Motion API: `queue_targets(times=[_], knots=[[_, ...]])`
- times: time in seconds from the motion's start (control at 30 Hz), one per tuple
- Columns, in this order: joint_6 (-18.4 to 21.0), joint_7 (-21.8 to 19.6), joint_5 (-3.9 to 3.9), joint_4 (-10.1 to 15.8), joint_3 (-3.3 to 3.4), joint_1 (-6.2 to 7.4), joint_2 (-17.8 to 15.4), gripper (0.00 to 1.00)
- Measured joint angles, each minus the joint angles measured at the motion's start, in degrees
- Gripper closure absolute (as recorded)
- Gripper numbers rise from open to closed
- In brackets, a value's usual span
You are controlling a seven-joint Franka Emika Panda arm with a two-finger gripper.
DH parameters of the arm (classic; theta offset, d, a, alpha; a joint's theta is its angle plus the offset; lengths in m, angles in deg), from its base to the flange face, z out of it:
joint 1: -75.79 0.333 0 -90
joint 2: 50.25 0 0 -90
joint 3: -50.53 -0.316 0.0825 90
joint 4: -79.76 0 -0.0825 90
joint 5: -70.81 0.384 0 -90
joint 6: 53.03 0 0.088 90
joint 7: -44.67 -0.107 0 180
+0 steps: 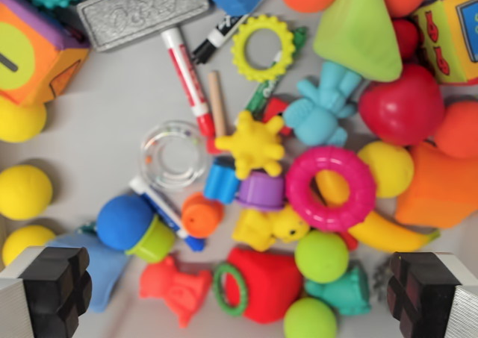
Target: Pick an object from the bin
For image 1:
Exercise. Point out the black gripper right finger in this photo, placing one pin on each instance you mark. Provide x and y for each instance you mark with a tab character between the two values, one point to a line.
422	297

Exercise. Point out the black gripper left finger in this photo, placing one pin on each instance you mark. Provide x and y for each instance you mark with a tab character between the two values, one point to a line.
56	289

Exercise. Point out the red rubber animal figure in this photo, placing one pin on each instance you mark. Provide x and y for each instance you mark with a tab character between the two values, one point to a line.
175	285

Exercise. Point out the grey plastic bin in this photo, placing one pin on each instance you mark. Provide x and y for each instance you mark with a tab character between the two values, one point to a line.
112	129

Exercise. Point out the light blue foam piece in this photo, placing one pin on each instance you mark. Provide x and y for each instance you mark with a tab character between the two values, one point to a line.
104	278

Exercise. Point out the yellow foam ball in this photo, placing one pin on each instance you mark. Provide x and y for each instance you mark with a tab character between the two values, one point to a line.
26	243
20	121
22	192
392	168

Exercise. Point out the yellow toy banana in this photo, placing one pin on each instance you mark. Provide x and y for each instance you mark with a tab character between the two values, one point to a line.
384	235

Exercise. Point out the teal rubber figure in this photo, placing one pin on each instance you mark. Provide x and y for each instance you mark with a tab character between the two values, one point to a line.
347	293

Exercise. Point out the small red toy piece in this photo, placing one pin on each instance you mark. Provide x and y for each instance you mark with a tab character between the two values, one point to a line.
349	241

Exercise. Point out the blue smooth ball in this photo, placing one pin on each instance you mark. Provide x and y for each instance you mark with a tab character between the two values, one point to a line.
123	222

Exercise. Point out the green foam ball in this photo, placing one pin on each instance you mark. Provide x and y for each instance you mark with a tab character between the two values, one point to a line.
321	256
310	319

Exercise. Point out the lime green plastic cup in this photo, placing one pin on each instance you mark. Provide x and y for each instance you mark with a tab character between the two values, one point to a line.
155	243

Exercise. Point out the orange foam shape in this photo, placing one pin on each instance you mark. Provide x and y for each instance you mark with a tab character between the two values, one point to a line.
440	188

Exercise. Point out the blue dry-erase marker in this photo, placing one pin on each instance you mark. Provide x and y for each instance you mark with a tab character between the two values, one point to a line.
164	207

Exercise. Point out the red foam shape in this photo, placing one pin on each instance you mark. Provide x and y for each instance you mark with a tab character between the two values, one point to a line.
272	282

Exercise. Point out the orange plastic cup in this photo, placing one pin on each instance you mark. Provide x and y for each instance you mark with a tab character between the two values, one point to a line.
199	218

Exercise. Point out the yellow rubber animal figure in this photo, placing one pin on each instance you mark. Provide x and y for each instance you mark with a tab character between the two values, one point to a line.
261	228

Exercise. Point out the red toy apple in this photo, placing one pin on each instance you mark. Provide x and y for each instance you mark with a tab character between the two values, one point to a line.
401	106

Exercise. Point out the purple plastic cup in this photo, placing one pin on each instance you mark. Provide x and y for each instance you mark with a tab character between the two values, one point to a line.
261	192

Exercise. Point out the blue cylinder block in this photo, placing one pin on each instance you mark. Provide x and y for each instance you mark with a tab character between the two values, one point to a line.
220	181

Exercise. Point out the light blue rubber figure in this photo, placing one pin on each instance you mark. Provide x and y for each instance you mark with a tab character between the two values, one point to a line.
321	106

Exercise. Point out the yellow spiky rubber toy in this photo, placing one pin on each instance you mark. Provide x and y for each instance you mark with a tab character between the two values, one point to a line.
254	147

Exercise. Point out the small red block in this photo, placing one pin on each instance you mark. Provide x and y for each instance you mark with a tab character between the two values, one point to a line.
274	110

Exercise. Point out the orange purple fabric cube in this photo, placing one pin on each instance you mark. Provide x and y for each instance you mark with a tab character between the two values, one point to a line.
33	47

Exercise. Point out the wooden dowel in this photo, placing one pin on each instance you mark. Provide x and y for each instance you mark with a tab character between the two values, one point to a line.
218	103

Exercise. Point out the red dry-erase marker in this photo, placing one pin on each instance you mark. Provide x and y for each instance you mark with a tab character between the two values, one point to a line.
188	80

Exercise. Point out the yellow fabric cube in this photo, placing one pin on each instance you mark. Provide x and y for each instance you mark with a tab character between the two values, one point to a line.
448	43

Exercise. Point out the green marker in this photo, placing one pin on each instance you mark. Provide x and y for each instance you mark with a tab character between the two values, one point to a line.
261	93

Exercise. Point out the small red ball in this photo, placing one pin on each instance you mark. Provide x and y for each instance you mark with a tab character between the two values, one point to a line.
406	37

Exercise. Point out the green foam cone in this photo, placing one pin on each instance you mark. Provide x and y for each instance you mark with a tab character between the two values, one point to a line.
354	36

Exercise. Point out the silver toy hammer head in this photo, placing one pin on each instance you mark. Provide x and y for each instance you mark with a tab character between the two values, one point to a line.
142	13

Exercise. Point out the black dry-erase marker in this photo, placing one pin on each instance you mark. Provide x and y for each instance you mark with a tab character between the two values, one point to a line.
220	30

